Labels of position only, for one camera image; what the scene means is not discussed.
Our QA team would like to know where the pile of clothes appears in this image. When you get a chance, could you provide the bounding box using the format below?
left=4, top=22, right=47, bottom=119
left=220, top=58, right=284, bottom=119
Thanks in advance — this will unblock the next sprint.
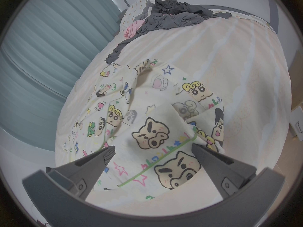
left=105, top=0, right=232, bottom=64

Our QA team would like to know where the white printed pillow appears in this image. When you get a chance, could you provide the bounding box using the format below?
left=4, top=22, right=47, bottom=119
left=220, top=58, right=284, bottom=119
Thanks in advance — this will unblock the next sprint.
left=119, top=0, right=171, bottom=30

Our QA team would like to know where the bed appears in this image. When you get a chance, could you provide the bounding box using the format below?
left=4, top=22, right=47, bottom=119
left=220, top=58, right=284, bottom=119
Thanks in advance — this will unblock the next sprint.
left=54, top=0, right=293, bottom=213

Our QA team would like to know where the blue-green curtain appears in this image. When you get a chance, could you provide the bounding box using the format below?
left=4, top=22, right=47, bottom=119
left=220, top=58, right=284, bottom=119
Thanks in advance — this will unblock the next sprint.
left=0, top=0, right=123, bottom=151

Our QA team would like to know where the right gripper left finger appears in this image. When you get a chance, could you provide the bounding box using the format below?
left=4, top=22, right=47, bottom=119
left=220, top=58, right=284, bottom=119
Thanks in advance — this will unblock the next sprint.
left=46, top=146, right=117, bottom=200

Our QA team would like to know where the grey bedside table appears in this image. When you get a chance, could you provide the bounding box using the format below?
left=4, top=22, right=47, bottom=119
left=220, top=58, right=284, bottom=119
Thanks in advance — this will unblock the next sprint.
left=117, top=9, right=129, bottom=24

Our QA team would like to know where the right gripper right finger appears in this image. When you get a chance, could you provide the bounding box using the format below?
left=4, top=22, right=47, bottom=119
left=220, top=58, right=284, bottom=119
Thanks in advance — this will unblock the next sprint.
left=192, top=143, right=257, bottom=197

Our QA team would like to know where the white wooden cabinet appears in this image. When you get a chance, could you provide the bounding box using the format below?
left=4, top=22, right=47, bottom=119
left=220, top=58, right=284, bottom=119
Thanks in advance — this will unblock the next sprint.
left=289, top=51, right=303, bottom=142

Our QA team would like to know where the white printed pyjama top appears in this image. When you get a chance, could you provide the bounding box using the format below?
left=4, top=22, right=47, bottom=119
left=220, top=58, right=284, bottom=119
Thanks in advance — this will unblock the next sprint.
left=63, top=59, right=225, bottom=201

